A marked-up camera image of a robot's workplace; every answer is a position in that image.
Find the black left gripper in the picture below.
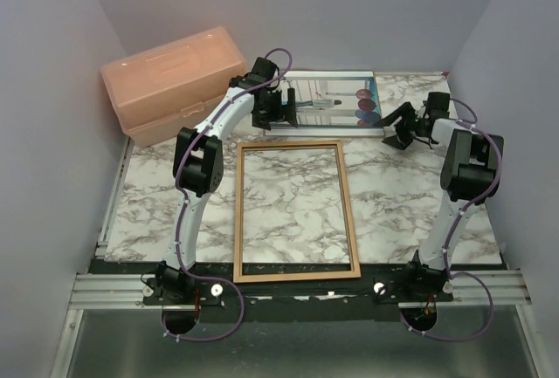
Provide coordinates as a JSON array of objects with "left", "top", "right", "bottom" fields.
[{"left": 252, "top": 88, "right": 296, "bottom": 131}]

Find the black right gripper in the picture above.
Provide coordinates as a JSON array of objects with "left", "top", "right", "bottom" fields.
[{"left": 374, "top": 103, "right": 424, "bottom": 151}]

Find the photo print with balloons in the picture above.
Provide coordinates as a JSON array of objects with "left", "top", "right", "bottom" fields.
[{"left": 264, "top": 70, "right": 384, "bottom": 138}]

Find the blue wooden picture frame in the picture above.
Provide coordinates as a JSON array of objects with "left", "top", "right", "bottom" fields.
[{"left": 232, "top": 140, "right": 362, "bottom": 284}]

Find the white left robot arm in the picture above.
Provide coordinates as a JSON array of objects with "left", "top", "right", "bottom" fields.
[{"left": 150, "top": 55, "right": 298, "bottom": 304}]

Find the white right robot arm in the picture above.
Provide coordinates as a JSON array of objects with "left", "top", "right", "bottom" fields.
[{"left": 374, "top": 92, "right": 504, "bottom": 301}]

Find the pink plastic storage box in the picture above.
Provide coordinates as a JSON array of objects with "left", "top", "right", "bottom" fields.
[{"left": 100, "top": 27, "right": 247, "bottom": 148}]

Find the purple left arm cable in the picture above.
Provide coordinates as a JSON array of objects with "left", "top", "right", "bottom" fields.
[{"left": 163, "top": 48, "right": 293, "bottom": 344}]

